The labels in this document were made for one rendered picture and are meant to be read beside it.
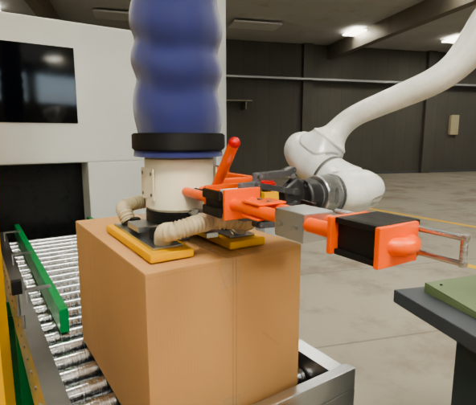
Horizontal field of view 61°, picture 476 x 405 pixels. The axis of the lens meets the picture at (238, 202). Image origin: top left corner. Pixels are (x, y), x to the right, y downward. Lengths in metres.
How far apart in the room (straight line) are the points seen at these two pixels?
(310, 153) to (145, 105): 0.42
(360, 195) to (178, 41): 0.53
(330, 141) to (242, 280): 0.41
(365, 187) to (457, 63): 0.33
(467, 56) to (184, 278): 0.76
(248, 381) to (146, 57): 0.78
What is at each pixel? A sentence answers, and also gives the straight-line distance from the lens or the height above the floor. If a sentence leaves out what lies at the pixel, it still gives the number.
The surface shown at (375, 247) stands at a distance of 0.50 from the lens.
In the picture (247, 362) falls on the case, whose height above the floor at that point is 0.69.
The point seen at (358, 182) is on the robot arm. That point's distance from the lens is 0.96.
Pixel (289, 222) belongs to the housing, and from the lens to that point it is 0.62.
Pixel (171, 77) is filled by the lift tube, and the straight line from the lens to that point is 0.93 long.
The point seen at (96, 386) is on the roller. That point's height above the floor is 0.54.
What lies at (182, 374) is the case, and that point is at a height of 0.71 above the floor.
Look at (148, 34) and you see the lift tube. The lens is 0.97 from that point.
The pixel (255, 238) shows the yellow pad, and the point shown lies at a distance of 0.96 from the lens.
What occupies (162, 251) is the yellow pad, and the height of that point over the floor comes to 0.97.
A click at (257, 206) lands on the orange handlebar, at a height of 1.09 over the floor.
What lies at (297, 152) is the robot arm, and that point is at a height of 1.17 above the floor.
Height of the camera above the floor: 1.21
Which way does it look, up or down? 9 degrees down
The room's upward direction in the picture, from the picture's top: straight up
